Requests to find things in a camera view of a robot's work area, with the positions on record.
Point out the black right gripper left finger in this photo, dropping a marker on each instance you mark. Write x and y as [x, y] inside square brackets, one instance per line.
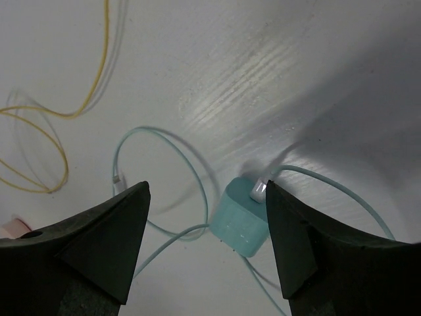
[83, 265]

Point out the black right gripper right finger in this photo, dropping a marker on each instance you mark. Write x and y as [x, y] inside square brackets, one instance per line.
[326, 267]

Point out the teal plug adapter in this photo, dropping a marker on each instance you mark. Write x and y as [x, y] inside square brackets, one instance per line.
[239, 221]

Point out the pink plug adapter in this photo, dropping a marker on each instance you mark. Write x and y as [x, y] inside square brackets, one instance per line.
[14, 229]

